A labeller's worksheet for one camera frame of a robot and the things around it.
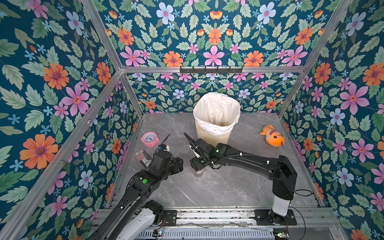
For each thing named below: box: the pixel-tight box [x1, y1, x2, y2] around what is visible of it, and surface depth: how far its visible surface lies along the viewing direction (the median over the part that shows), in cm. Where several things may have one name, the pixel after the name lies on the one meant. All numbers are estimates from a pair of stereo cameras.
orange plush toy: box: [260, 124, 285, 151], surface depth 98 cm
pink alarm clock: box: [141, 131, 160, 148], surface depth 104 cm
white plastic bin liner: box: [193, 92, 241, 136], surface depth 92 cm
